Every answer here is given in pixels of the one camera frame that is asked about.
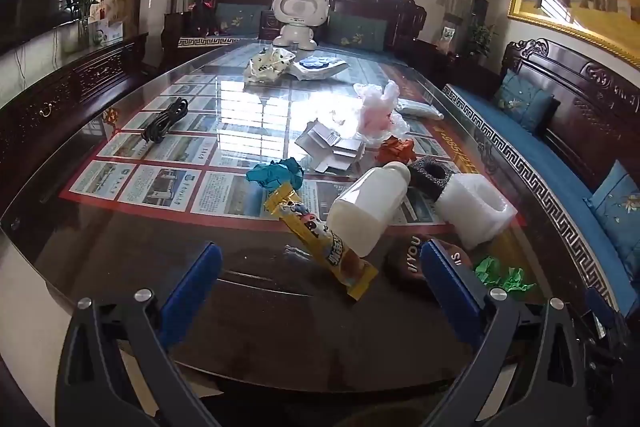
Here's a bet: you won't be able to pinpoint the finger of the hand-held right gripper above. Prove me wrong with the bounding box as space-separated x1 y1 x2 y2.
582 287 638 373

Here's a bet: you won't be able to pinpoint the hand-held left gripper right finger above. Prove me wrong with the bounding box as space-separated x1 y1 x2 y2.
420 239 586 427

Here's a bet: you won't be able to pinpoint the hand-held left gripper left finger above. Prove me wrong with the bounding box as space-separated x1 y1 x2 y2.
55 242 223 427

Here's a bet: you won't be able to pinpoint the orange paper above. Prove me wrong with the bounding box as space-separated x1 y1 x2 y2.
376 136 417 165

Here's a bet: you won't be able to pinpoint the teal paper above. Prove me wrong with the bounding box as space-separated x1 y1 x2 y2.
246 158 305 192

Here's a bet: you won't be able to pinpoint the brown snack packet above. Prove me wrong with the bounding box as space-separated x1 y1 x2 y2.
384 237 473 295

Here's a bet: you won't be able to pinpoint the green crumpled paper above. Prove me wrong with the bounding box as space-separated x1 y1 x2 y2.
472 255 537 294

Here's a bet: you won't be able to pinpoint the white foam block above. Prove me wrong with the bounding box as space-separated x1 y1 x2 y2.
432 174 518 250

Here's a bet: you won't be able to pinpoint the teal embroidered cushion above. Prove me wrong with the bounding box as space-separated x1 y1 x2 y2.
214 3 268 35
492 69 556 132
325 12 388 50
585 161 640 265

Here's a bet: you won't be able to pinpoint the black foam block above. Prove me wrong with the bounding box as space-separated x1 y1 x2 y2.
406 157 456 198

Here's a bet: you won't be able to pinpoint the white plastic bottle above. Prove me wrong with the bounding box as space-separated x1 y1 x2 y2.
326 161 412 258

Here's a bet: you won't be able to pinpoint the red printed table poster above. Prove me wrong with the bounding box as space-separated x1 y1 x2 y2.
59 44 528 233

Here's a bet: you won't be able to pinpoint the yellow snack wrapper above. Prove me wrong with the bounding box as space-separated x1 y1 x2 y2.
263 184 379 303

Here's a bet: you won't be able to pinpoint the white flat packet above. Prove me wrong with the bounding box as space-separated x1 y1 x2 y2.
395 99 446 120

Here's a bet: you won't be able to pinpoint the flattened white cardboard box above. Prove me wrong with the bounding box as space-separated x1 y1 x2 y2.
295 119 368 175

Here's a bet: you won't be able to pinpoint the pink and white plastic bag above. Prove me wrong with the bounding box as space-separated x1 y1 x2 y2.
352 79 411 145

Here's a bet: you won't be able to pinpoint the dark wooden sofa blue seat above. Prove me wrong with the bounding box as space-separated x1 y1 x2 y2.
442 38 640 323

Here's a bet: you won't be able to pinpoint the dark wooden side table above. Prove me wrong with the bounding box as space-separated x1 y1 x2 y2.
417 39 503 95

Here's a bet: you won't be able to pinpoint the white spotted plastic bag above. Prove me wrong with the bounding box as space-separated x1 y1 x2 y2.
243 47 297 84

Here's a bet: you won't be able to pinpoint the dark wooden television cabinet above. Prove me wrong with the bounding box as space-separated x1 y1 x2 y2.
0 32 151 188

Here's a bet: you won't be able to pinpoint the potted green plant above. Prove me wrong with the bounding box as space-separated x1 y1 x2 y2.
467 23 498 60

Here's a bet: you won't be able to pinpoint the blue and white package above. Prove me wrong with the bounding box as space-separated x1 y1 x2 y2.
292 55 349 81

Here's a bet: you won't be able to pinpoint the white boxes on cabinet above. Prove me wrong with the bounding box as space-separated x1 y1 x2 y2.
90 19 124 46

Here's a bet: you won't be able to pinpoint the white toy robot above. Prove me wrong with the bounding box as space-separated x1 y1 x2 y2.
271 0 329 51

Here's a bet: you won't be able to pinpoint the green plant in glass vase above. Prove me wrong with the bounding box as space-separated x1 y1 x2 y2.
62 0 103 48

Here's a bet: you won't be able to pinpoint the dark carved wooden sofa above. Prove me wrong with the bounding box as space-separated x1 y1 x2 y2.
162 0 428 62

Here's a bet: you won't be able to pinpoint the black cable bundle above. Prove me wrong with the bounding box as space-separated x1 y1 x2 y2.
141 98 190 144

